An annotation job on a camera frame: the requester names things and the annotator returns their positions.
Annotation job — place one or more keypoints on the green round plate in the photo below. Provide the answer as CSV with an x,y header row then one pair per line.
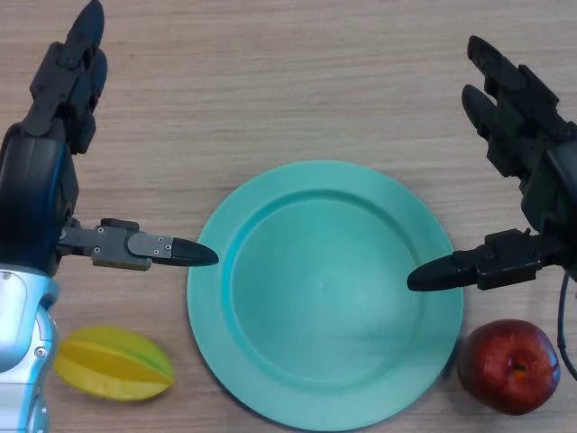
x,y
324,343

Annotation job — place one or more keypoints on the red apple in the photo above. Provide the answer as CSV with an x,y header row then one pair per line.
x,y
500,365

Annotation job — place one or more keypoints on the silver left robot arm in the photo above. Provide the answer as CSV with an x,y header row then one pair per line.
x,y
18,325

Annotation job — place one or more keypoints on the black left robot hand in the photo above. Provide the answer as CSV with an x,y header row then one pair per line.
x,y
36,189

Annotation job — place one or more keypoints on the yellow starfruit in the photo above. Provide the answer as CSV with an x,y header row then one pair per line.
x,y
112,365

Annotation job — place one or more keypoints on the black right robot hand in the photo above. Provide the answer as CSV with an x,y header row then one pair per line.
x,y
550,189

